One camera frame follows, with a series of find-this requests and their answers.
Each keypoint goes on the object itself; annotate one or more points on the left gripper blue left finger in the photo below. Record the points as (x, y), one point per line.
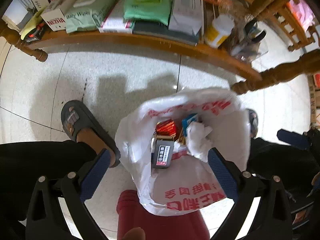
(77, 187)

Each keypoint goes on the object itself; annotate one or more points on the dark slipper right foot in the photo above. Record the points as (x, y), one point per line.
(253, 121)

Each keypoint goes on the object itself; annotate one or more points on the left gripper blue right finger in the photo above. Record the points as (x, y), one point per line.
(237, 187)

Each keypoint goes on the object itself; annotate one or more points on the red plastic stool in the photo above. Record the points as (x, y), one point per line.
(131, 214)

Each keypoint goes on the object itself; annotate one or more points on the pink plastic bag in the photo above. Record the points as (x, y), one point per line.
(302, 13)

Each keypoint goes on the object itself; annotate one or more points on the red box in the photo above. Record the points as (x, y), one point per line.
(166, 128)

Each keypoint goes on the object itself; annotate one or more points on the wooden table lower shelf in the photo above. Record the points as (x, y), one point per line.
(307, 64)

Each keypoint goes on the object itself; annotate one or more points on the dark slipper foot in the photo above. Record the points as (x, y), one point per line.
(253, 121)
(75, 116)

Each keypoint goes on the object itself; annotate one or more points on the person left hand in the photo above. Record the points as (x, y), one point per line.
(135, 234)

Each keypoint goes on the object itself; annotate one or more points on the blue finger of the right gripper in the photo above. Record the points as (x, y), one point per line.
(293, 139)

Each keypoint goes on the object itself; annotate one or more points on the wooden armchair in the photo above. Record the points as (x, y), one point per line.
(276, 14)

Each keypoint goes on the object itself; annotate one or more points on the baby wipes pack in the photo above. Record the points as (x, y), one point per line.
(87, 15)

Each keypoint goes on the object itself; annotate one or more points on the white yellow medicine bottle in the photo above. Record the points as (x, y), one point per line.
(219, 30)

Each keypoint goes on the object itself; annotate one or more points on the white tissue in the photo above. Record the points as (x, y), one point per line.
(197, 143)

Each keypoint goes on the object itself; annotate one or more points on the black crystal bullet box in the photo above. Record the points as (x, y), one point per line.
(162, 156)

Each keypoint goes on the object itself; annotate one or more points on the dark slipper left foot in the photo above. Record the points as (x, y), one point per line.
(75, 116)

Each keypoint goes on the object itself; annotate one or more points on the white paper envelope box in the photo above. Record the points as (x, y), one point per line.
(186, 16)

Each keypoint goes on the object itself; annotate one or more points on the green wet wipes pack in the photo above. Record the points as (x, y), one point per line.
(148, 10)

